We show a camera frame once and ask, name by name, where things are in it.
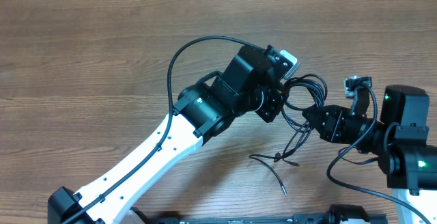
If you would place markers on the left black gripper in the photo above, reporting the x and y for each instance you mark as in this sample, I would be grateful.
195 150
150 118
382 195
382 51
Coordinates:
275 98

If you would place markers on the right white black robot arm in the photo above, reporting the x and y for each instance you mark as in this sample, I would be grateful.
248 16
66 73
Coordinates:
397 134

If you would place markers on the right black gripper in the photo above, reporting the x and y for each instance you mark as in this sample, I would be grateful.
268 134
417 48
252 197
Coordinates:
332 131

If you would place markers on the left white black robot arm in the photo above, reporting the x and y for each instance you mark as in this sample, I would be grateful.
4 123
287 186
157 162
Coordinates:
251 82

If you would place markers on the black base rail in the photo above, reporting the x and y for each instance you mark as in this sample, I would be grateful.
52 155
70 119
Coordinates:
336 214

